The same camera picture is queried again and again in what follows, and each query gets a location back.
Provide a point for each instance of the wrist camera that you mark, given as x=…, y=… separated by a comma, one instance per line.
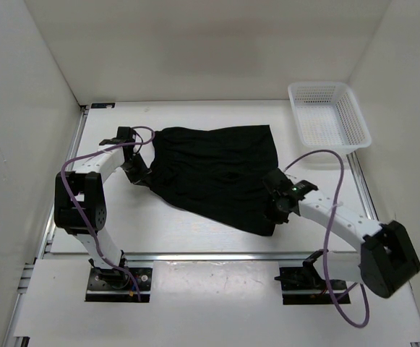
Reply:
x=123, y=135
x=279, y=185

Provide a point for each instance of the white perforated plastic basket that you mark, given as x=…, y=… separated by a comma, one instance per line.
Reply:
x=327, y=116

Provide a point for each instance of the dark label sticker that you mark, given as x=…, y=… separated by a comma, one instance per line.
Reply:
x=102, y=105

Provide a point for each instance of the aluminium frame rail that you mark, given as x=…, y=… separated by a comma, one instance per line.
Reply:
x=199, y=256

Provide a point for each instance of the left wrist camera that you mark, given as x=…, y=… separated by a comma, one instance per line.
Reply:
x=123, y=135

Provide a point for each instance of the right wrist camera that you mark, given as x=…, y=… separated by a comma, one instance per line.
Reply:
x=279, y=185

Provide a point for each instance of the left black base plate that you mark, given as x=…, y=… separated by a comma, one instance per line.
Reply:
x=101, y=288

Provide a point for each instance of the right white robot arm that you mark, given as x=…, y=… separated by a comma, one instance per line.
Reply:
x=384, y=258

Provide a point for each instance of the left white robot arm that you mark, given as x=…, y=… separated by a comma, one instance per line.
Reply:
x=80, y=209

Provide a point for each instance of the black shorts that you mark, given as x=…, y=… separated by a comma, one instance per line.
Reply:
x=216, y=174

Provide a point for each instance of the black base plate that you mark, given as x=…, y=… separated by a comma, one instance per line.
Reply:
x=301, y=284
x=101, y=288

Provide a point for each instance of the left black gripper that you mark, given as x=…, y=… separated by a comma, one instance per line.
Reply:
x=144, y=171

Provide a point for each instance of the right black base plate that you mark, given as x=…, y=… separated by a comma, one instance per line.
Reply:
x=301, y=284

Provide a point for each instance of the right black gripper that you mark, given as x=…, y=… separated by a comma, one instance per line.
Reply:
x=281, y=218

